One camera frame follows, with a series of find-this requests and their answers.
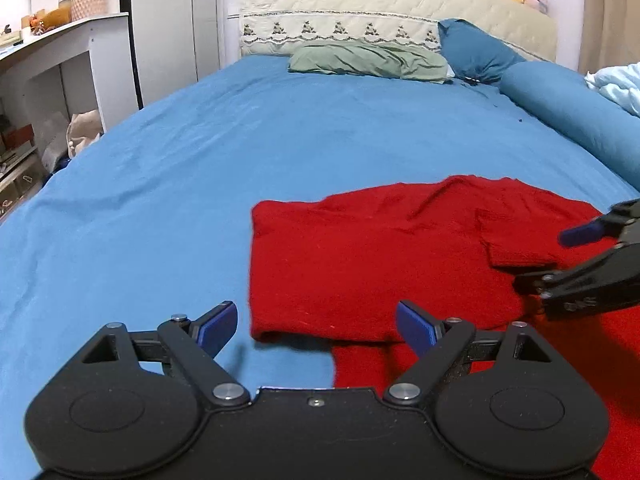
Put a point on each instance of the white desk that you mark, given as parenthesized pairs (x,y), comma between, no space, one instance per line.
(75,50)

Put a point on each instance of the blue bolster cushion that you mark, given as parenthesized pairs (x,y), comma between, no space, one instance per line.
(575,110)

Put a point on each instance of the red knit sweater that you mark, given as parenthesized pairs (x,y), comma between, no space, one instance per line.
(370,260)

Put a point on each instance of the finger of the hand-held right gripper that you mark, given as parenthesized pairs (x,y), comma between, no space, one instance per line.
(580,234)
(585,285)

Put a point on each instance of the white wardrobe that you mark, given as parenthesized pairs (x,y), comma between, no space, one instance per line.
(170,35)

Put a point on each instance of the green pillow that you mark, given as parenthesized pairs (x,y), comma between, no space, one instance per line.
(370,60)

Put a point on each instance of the woven basket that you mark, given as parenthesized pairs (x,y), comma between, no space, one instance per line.
(90,4)

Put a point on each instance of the clear plastic drawer unit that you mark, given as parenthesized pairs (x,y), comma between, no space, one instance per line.
(17,180)

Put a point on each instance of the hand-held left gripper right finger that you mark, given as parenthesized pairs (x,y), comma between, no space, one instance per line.
(415,327)

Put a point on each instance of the blue pillow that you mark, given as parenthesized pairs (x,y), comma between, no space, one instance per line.
(480,52)

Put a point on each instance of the black pole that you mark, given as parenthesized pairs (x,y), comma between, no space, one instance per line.
(132,50)

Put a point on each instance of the cream cloth bag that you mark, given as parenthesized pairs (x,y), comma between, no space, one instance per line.
(82,132)

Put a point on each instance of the beige curtain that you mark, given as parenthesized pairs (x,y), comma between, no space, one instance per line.
(607,10)

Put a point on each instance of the light blue blanket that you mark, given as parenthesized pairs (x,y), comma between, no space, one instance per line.
(622,87)

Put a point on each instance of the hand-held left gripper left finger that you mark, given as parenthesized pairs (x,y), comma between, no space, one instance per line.
(220,327)

